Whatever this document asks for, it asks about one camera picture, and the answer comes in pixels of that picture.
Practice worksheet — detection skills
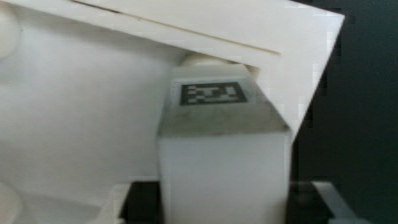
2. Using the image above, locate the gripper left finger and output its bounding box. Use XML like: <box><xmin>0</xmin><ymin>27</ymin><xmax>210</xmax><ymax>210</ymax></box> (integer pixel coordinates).
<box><xmin>96</xmin><ymin>181</ymin><xmax>160</xmax><ymax>224</ymax></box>

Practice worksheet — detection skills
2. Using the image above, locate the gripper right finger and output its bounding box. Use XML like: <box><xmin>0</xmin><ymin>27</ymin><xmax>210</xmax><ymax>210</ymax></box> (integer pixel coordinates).
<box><xmin>290</xmin><ymin>181</ymin><xmax>374</xmax><ymax>224</ymax></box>

